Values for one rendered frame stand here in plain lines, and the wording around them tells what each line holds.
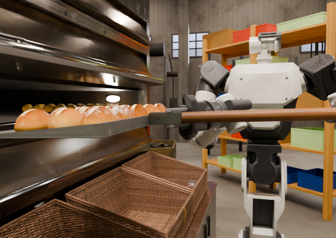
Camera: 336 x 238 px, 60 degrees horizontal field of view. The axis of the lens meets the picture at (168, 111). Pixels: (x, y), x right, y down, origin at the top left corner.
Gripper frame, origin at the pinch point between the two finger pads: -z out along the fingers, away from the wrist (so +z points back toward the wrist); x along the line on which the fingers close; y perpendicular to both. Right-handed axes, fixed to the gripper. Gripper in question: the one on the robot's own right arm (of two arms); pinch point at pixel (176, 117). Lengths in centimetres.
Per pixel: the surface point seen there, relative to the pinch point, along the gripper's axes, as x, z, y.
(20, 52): -21, -30, 35
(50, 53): -22, -18, 43
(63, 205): 37, -11, 60
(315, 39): -73, 327, 102
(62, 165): 22, -7, 69
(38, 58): -19.6, -23.2, 39.3
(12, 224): 35, -32, 50
